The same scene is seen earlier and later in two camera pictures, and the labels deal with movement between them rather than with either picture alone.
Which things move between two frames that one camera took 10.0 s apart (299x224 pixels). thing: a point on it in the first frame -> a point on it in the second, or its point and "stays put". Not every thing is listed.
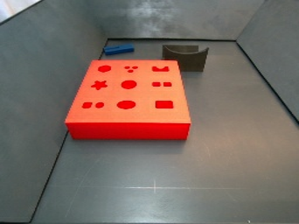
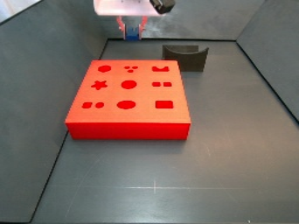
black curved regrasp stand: x=192 y=59 stays put
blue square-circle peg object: x=118 y=49 -> x=133 y=33
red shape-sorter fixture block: x=131 y=99 stays put
